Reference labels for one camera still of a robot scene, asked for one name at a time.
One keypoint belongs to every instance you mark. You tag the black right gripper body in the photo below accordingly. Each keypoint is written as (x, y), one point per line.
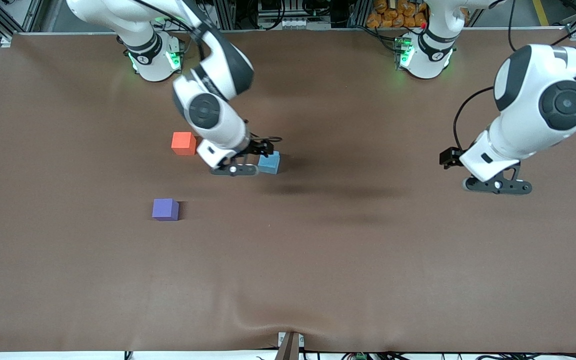
(258, 147)

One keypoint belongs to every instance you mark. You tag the light blue foam block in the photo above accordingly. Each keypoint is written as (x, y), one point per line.
(269, 164)

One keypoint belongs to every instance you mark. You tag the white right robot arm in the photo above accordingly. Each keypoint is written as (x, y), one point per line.
(218, 115)

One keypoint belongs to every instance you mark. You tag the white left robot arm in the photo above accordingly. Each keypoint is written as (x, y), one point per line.
(543, 110)

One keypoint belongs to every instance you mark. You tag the orange foam block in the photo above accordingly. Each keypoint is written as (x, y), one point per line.
(183, 143)

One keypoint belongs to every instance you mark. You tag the purple foam block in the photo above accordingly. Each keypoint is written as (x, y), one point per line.
(164, 209)

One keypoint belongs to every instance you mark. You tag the white connector block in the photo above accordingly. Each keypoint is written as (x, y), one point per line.
(293, 23)

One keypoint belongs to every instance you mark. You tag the brown table mat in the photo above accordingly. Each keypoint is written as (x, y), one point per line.
(318, 275)

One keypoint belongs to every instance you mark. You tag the black electronics box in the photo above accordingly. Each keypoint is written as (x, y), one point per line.
(273, 6)

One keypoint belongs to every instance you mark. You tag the orange bags heap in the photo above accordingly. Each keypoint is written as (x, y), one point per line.
(393, 15)

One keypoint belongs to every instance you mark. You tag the green terminal connector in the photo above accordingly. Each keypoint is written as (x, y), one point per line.
(360, 356)

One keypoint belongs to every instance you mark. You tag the aluminium frame post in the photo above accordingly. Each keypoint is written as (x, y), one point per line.
(357, 12)
(227, 15)

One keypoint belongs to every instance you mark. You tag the aluminium frame strut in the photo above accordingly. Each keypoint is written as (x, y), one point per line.
(33, 15)

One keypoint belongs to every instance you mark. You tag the white table corner bracket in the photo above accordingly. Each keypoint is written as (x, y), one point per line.
(6, 41)

